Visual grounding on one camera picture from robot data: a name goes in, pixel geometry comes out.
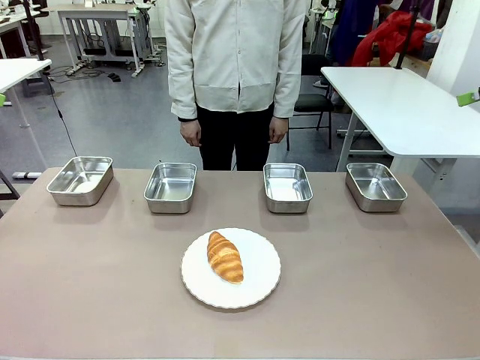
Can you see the person's left hand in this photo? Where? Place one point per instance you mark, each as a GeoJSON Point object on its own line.
{"type": "Point", "coordinates": [277, 131]}

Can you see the person's right hand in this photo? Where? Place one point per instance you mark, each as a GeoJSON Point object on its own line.
{"type": "Point", "coordinates": [190, 132]}

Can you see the steel rectangular container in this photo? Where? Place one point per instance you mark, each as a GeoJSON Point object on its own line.
{"type": "Point", "coordinates": [171, 187]}
{"type": "Point", "coordinates": [375, 186]}
{"type": "Point", "coordinates": [80, 180]}
{"type": "Point", "coordinates": [287, 187]}

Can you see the black folding chair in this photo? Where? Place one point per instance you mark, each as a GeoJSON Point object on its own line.
{"type": "Point", "coordinates": [313, 101]}

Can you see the person in cream shirt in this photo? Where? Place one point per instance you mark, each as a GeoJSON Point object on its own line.
{"type": "Point", "coordinates": [232, 56]}

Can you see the blue purple hanging garment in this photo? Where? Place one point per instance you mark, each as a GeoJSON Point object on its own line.
{"type": "Point", "coordinates": [352, 26]}

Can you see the white side table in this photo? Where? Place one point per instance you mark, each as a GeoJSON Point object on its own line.
{"type": "Point", "coordinates": [405, 108]}

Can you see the golden brown croissant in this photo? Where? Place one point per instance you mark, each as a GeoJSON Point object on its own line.
{"type": "Point", "coordinates": [225, 258]}

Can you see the grey workbench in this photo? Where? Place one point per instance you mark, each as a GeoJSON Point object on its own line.
{"type": "Point", "coordinates": [105, 30]}

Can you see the white scalloped plate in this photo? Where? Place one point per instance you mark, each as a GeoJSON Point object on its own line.
{"type": "Point", "coordinates": [258, 270]}

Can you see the red jacket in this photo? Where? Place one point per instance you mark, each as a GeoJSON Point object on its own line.
{"type": "Point", "coordinates": [390, 37]}

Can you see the black pole stand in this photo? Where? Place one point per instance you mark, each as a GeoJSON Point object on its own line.
{"type": "Point", "coordinates": [407, 33]}

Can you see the white power strip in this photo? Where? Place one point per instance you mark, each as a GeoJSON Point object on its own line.
{"type": "Point", "coordinates": [26, 174]}

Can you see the black tripod pole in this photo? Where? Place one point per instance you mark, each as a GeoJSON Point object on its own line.
{"type": "Point", "coordinates": [34, 30]}

